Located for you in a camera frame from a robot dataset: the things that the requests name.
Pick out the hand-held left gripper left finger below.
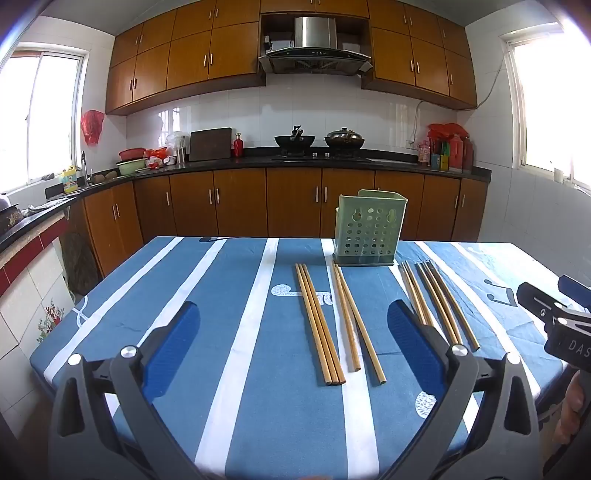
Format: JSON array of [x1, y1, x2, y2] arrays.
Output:
[[48, 301, 218, 480]]

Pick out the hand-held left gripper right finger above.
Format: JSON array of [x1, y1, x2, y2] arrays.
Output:
[[381, 299, 543, 480]]

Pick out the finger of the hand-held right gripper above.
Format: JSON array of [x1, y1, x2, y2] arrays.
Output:
[[558, 275, 591, 308], [517, 281, 566, 326]]

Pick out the green perforated utensil holder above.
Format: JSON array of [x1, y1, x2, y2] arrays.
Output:
[[332, 189, 409, 268]]

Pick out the person's right hand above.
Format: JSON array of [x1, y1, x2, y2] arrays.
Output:
[[554, 369, 589, 446]]

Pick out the blue white striped tablecloth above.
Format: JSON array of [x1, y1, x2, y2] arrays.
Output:
[[28, 236, 580, 480]]

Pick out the wooden base cabinets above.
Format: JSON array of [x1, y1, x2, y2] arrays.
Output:
[[69, 166, 489, 278]]

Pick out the cluster of condiment bottles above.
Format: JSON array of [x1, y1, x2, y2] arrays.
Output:
[[418, 131, 474, 174]]

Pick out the green basin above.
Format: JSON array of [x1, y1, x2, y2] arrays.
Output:
[[116, 158, 149, 176]]

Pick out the grey rag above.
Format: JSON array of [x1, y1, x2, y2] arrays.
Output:
[[28, 198, 70, 214]]

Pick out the black kitchen countertop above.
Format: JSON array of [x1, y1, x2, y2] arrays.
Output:
[[0, 148, 492, 252]]

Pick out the dark cutting board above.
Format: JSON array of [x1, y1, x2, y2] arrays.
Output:
[[189, 127, 232, 162]]

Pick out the black gas stove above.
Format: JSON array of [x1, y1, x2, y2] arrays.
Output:
[[271, 151, 372, 162]]

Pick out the dark lidded pot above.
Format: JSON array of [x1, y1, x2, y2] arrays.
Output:
[[324, 128, 365, 149]]

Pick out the black wok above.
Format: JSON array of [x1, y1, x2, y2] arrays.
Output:
[[274, 124, 317, 148]]

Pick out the steel range hood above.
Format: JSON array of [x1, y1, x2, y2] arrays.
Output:
[[259, 16, 374, 77]]

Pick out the sliding window with white frame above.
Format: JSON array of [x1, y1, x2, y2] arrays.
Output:
[[501, 28, 591, 185], [0, 44, 88, 195]]

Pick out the wooden wall cabinets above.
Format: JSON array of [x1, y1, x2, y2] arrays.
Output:
[[105, 0, 478, 116]]

